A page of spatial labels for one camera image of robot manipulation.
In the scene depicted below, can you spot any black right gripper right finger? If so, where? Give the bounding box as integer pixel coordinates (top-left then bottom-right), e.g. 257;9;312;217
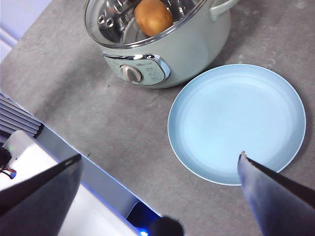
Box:
237;150;315;236

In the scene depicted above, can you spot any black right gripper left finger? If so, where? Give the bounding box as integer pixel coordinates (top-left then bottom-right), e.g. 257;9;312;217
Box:
0;153;83;236

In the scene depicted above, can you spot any light blue round plate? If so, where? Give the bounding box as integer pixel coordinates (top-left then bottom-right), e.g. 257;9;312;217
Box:
167;63;307;186

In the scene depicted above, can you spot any pale green electric steamer pot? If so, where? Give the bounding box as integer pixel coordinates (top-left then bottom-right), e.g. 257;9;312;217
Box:
83;0;241;89

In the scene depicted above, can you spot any grey ribbed panel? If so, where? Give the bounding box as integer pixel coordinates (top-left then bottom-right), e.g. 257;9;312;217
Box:
0;91;42;136

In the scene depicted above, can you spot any black round knob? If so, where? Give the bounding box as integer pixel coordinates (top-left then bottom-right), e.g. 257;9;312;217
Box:
149;216;185;236

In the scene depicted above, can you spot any red cable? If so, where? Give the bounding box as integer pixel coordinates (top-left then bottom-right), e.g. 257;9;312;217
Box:
0;166;17;179

